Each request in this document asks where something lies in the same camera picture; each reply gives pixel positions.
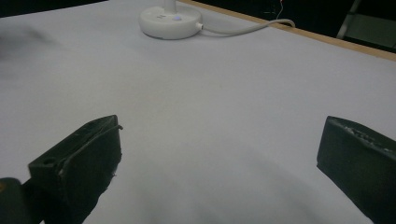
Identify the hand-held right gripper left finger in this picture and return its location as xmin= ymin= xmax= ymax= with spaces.
xmin=21 ymin=114 xmax=124 ymax=224

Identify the grey metal stand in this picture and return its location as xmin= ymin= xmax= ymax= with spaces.
xmin=335 ymin=0 xmax=396 ymax=50

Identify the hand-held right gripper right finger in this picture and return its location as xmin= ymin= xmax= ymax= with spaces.
xmin=316 ymin=115 xmax=396 ymax=224

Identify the white lamp cable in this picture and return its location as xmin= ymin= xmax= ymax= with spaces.
xmin=201 ymin=19 xmax=296 ymax=35

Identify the white round lamp base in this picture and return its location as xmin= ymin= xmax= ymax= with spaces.
xmin=138 ymin=0 xmax=204 ymax=40

